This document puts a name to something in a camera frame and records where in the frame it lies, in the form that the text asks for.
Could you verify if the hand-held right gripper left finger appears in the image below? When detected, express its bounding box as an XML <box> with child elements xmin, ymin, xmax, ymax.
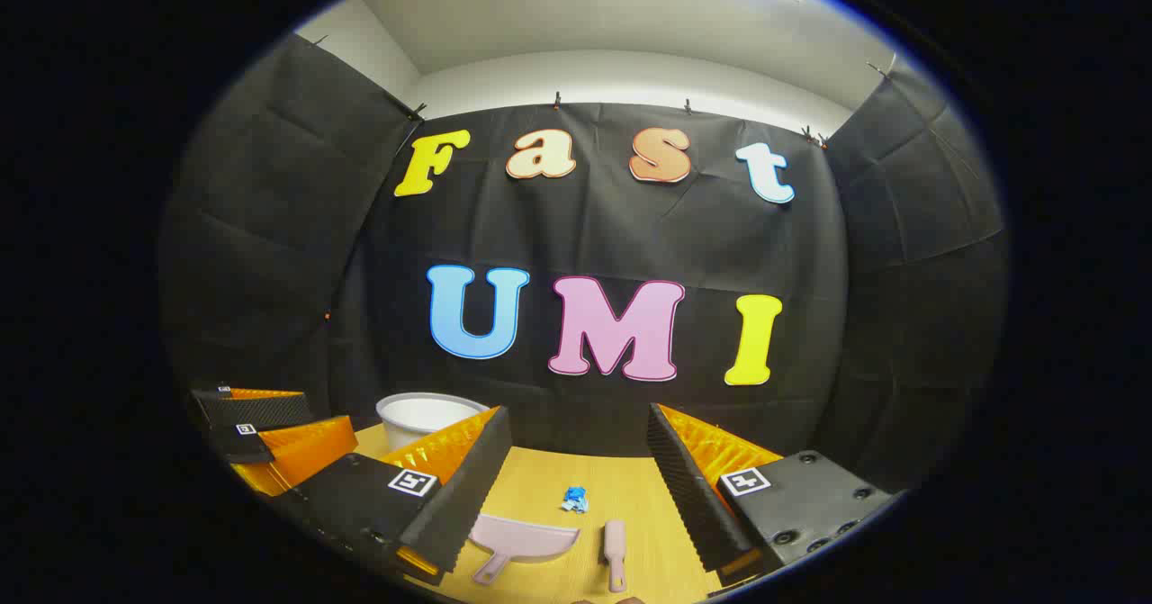
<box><xmin>270</xmin><ymin>406</ymin><xmax>512</xmax><ymax>585</ymax></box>

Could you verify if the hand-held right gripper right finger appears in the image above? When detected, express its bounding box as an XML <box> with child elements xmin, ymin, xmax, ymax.
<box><xmin>646</xmin><ymin>402</ymin><xmax>894</xmax><ymax>594</ymax></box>

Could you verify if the pale pink dustpan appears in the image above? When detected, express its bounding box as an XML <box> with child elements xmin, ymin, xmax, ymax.
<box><xmin>467</xmin><ymin>513</ymin><xmax>582</xmax><ymax>586</ymax></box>

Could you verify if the pale pink small broom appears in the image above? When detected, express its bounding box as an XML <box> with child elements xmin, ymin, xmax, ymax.
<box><xmin>602</xmin><ymin>518</ymin><xmax>629</xmax><ymax>594</ymax></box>

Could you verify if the white ribbed garbage bin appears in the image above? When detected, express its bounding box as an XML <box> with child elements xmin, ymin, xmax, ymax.
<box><xmin>375</xmin><ymin>392</ymin><xmax>492</xmax><ymax>453</ymax></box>

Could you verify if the wooden desktop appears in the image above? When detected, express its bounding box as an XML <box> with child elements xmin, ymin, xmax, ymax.
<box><xmin>351</xmin><ymin>422</ymin><xmax>723</xmax><ymax>604</ymax></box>

